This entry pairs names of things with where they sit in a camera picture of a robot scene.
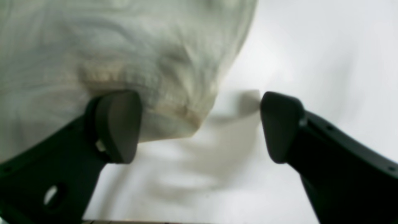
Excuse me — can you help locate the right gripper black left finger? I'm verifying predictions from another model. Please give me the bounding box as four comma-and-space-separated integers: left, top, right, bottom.
1, 91, 142, 224

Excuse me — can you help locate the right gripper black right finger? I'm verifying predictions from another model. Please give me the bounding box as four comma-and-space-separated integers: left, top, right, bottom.
260, 91, 398, 224

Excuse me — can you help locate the beige grey t-shirt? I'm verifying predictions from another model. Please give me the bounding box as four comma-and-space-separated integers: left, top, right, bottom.
0, 0, 257, 162

